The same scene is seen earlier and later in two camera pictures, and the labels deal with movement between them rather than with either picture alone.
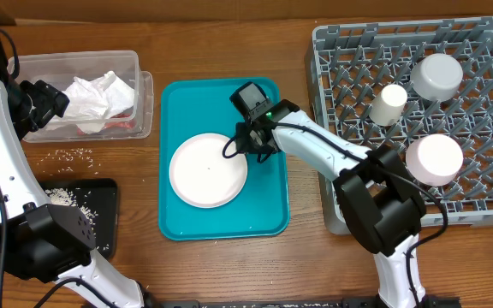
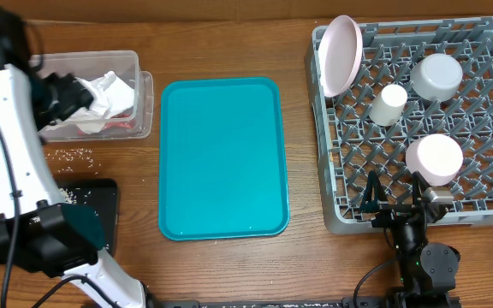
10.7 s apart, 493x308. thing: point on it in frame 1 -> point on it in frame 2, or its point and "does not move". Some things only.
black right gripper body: x=248 y=140 -> x=390 y=215
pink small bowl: x=434 y=159 does not move
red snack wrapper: x=117 y=121 does not move
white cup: x=387 y=109 does not move
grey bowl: x=436 y=77 does not move
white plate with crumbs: x=202 y=176 -> x=340 y=56
